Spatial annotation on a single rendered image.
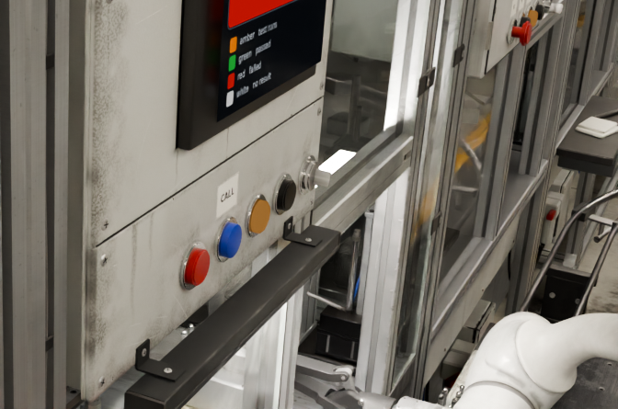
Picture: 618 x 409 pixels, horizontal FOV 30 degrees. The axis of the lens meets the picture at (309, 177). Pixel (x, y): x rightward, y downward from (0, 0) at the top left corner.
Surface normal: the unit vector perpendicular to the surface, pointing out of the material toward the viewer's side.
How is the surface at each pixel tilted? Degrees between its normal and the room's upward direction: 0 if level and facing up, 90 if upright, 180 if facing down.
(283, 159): 90
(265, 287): 0
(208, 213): 90
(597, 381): 0
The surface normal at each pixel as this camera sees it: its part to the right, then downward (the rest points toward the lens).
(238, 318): 0.08, -0.93
